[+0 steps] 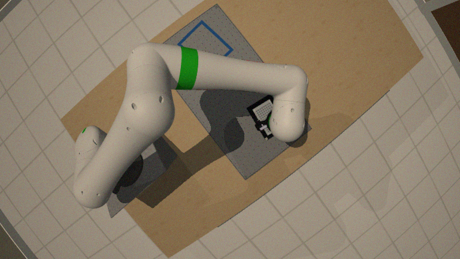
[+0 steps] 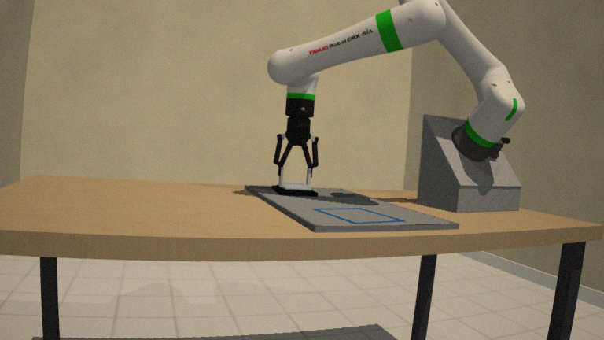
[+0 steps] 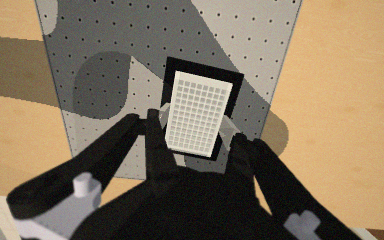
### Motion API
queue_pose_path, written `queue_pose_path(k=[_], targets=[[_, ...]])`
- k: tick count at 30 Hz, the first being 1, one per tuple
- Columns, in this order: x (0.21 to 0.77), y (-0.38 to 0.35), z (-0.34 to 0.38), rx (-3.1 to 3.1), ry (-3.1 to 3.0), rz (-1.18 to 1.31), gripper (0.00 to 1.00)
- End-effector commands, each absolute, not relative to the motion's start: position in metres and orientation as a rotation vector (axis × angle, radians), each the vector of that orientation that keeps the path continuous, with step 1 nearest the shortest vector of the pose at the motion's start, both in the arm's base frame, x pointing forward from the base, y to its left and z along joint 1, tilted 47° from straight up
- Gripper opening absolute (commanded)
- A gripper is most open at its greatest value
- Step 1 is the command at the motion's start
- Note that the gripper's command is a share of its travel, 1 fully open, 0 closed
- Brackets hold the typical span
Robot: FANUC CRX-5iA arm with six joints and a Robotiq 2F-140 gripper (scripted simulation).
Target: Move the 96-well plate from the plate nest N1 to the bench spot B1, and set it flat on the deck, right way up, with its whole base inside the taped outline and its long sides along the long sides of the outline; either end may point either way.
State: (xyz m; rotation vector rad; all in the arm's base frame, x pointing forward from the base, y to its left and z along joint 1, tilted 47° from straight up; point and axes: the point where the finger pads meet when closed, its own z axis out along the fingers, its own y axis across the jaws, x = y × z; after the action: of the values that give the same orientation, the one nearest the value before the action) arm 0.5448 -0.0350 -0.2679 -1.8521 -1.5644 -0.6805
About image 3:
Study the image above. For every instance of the grey flat rectangular plate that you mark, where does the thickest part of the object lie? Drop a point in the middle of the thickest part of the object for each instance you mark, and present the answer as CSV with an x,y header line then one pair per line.
x,y
107,58

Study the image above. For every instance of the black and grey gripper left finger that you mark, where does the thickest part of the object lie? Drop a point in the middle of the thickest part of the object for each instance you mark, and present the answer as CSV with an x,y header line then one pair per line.
x,y
51,205

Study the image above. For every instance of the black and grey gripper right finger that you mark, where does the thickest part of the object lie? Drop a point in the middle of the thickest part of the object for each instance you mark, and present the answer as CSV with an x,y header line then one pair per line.
x,y
287,198

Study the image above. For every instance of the white well plate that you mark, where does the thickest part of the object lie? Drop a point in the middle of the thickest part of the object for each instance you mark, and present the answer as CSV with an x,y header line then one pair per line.
x,y
196,111

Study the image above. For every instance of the black rectangular block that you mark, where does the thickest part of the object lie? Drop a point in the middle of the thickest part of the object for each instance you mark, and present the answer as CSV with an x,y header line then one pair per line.
x,y
175,64

